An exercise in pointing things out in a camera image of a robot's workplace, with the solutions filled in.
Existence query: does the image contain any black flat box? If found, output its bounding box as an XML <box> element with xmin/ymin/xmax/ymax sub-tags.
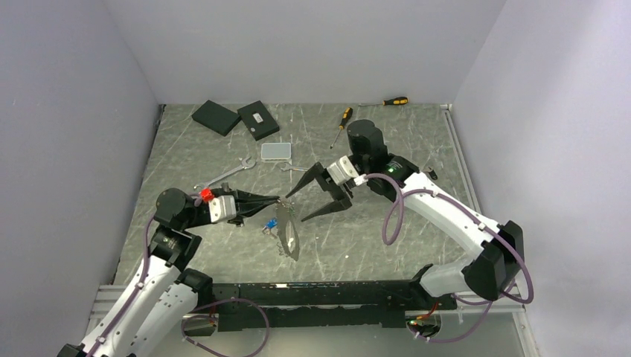
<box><xmin>191</xmin><ymin>100</ymin><xmax>241</xmax><ymax>137</ymax></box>

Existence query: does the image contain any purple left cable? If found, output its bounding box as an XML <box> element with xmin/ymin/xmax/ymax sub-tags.
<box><xmin>180</xmin><ymin>296</ymin><xmax>271</xmax><ymax>357</ymax></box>

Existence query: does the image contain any orange black screwdriver at wall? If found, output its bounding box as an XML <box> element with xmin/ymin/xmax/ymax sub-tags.
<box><xmin>359</xmin><ymin>97</ymin><xmax>409</xmax><ymax>107</ymax></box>

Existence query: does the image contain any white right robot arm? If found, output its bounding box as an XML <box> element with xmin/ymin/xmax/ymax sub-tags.
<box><xmin>289</xmin><ymin>120</ymin><xmax>526</xmax><ymax>309</ymax></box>

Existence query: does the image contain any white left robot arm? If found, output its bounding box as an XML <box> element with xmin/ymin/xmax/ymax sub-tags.
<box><xmin>58</xmin><ymin>185</ymin><xmax>279</xmax><ymax>356</ymax></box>

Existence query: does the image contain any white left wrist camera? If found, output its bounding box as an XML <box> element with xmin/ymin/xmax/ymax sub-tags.
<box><xmin>208</xmin><ymin>195</ymin><xmax>237</xmax><ymax>223</ymax></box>

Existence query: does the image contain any white network switch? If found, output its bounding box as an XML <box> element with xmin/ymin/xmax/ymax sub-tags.
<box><xmin>260</xmin><ymin>142</ymin><xmax>292</xmax><ymax>161</ymax></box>

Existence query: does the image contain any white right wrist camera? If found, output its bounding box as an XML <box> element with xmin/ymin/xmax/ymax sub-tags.
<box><xmin>326</xmin><ymin>155</ymin><xmax>359</xmax><ymax>186</ymax></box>

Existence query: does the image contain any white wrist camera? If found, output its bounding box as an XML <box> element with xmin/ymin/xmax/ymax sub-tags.
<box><xmin>326</xmin><ymin>155</ymin><xmax>359</xmax><ymax>186</ymax></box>
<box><xmin>208</xmin><ymin>195</ymin><xmax>237</xmax><ymax>223</ymax></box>

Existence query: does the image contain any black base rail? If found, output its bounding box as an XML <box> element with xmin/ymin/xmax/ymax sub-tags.
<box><xmin>198</xmin><ymin>280</ymin><xmax>457</xmax><ymax>332</ymax></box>

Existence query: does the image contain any black box with label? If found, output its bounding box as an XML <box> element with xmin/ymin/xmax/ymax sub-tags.
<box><xmin>237</xmin><ymin>100</ymin><xmax>280</xmax><ymax>141</ymax></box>

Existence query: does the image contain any large silver wrench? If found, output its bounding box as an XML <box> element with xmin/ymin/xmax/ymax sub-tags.
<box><xmin>193</xmin><ymin>156</ymin><xmax>257</xmax><ymax>191</ymax></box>

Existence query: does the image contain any key with blue tag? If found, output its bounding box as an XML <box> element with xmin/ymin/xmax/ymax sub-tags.
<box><xmin>262</xmin><ymin>217</ymin><xmax>278</xmax><ymax>238</ymax></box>

